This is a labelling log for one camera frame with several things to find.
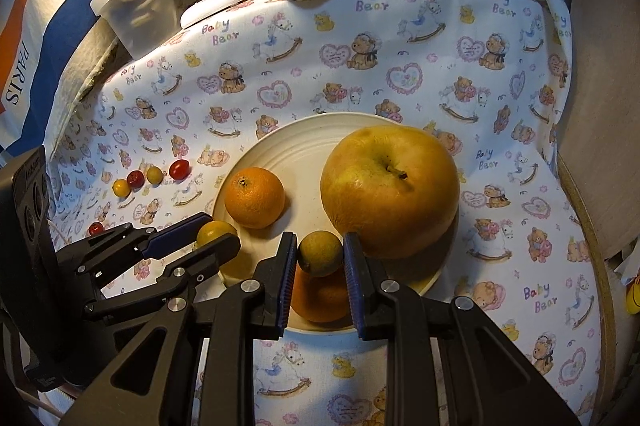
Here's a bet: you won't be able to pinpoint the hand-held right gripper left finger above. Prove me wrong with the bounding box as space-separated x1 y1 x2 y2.
59 231 298 426

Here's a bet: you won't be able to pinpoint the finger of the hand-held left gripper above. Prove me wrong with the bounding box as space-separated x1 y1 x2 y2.
55 212 216 279
82 233 242 322

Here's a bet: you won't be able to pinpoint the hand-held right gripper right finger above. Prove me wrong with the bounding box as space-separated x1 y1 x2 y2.
342 232 583 426

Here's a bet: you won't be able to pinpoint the orange tangerine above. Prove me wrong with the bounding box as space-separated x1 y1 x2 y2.
291 263 353 324
223 167 286 229

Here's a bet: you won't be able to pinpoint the small brown round fruit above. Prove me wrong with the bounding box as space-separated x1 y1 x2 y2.
298 230 346 278

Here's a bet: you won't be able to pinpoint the large yellow apple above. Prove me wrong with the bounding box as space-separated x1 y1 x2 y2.
320 126 460 259

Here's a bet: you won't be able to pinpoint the cream round plate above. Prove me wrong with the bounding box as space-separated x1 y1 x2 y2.
212 112 453 333

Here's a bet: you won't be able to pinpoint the striped blanket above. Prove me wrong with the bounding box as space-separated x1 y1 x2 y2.
0 0 533 157

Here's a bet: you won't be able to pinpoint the translucent plastic container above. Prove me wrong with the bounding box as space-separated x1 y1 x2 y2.
90 0 179 58

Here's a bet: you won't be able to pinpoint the white remote control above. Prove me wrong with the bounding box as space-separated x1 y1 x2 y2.
179 0 273 30

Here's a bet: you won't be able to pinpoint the bear print tablecloth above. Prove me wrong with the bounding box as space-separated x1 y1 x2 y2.
42 0 608 426

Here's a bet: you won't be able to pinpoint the wooden board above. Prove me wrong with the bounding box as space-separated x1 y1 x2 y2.
555 0 640 257

